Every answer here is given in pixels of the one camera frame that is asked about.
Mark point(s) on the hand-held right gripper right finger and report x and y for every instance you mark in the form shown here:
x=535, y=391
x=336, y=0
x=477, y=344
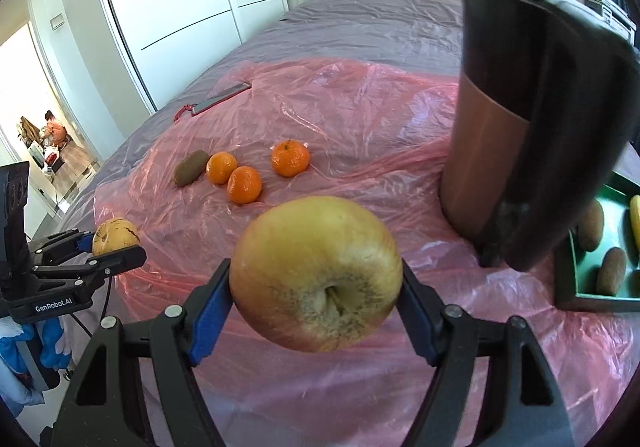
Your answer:
x=417, y=317

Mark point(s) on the person's left hand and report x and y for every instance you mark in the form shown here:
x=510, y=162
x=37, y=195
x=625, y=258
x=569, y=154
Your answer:
x=52, y=342

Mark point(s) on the wall switch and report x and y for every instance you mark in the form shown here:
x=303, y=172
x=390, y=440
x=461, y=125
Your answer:
x=57, y=20

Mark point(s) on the white printer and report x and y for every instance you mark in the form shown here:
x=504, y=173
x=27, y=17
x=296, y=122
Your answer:
x=612, y=17

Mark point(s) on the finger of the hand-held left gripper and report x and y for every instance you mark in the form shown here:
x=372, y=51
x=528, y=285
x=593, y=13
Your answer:
x=115, y=261
x=75, y=243

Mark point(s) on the yellow banana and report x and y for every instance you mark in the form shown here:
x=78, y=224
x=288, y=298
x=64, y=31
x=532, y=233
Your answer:
x=635, y=222

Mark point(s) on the white wardrobe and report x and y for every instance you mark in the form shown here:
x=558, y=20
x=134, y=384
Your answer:
x=175, y=2

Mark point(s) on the pink plastic sheet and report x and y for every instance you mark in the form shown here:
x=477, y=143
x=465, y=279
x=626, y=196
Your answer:
x=350, y=127

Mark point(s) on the green tray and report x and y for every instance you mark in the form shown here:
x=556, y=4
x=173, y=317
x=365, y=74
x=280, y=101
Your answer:
x=570, y=277

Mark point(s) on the yellow-red apple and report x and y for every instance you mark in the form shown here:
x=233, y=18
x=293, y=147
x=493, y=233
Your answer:
x=315, y=272

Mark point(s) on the brown kiwi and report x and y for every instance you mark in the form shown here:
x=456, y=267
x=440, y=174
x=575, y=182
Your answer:
x=611, y=272
x=591, y=225
x=191, y=168

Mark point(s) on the tangerine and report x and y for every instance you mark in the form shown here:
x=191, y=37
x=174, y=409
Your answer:
x=221, y=168
x=244, y=185
x=290, y=158

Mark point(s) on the pale spotted round fruit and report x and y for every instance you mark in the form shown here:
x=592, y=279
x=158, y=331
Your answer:
x=116, y=235

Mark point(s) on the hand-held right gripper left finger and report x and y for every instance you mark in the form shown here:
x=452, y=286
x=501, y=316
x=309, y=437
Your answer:
x=207, y=319

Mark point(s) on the black and copper electric kettle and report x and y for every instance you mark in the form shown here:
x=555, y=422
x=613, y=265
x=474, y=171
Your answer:
x=530, y=127

